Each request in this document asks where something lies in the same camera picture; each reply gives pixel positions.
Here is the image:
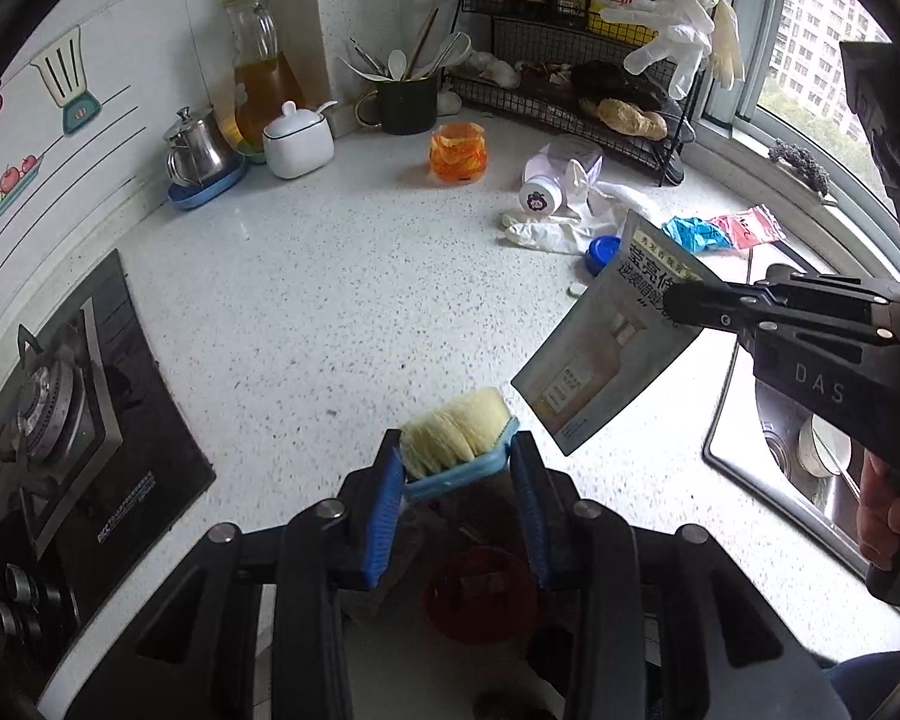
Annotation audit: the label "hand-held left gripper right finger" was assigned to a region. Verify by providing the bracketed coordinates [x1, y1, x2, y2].
[508, 431, 848, 720]

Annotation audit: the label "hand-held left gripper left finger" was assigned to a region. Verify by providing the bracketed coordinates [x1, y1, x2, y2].
[64, 429, 428, 720]

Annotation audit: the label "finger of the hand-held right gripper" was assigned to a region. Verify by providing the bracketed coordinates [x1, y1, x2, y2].
[667, 264, 900, 332]
[731, 311, 900, 361]

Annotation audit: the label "pink and blue plastic bag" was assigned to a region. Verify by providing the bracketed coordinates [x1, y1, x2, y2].
[661, 208, 787, 254]

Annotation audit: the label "grey sachet packet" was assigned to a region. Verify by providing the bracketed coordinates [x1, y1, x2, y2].
[510, 210, 725, 457]

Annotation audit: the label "blue round lid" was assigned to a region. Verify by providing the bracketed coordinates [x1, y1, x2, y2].
[586, 236, 622, 278]

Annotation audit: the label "yellow sponge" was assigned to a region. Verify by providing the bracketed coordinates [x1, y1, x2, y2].
[401, 388, 521, 503]

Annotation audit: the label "white paper towel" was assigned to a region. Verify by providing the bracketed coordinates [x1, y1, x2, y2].
[570, 165, 662, 241]

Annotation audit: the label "person's right hand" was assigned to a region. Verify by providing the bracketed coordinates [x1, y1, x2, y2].
[859, 454, 900, 572]

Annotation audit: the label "steel sink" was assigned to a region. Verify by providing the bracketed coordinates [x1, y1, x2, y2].
[703, 255, 900, 631]

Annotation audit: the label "dried lavender bunch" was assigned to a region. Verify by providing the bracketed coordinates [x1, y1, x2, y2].
[769, 139, 833, 200]

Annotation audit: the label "white plastic bottle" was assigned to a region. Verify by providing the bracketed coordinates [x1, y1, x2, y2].
[520, 136, 605, 217]

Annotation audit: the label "ginger root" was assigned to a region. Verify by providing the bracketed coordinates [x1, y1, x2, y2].
[596, 97, 668, 140]

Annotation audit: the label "black plastic bag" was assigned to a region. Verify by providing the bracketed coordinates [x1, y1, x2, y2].
[570, 60, 672, 113]

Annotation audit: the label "hanging cream glove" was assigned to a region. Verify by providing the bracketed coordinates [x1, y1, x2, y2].
[709, 0, 746, 87]

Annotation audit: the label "hanging white glove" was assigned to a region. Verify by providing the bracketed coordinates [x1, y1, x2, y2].
[598, 0, 727, 100]

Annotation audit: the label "black gas stove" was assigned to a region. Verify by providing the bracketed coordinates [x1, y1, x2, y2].
[0, 251, 217, 691]

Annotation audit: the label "orange glass jar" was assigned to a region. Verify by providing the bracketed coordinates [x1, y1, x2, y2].
[430, 122, 490, 182]

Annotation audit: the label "person's dark trousers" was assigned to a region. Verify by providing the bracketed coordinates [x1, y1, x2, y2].
[829, 649, 900, 720]

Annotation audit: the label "white garlic bulbs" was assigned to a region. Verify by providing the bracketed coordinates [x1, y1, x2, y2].
[469, 51, 522, 87]

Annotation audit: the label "dark utensil mug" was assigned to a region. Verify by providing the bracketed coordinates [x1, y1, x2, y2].
[356, 75, 440, 136]

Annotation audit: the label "blue saucer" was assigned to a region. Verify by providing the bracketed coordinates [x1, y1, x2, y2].
[167, 154, 250, 211]

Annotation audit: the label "white sugar bowl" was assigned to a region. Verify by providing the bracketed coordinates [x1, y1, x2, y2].
[261, 100, 338, 179]

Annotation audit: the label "brown wooden chopsticks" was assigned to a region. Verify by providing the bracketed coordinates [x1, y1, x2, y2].
[405, 7, 440, 80]

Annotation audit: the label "steel teapot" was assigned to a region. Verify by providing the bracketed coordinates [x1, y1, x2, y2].
[163, 106, 235, 188]

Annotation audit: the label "metal cutlery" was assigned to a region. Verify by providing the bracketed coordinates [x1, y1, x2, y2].
[341, 37, 391, 83]

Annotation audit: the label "glass oil jug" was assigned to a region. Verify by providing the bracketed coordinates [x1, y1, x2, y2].
[223, 0, 306, 151]

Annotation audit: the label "window frame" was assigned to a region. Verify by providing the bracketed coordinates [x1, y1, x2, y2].
[701, 0, 900, 203]

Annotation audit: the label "black wire rack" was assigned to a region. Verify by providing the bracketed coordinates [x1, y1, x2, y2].
[444, 0, 710, 187]

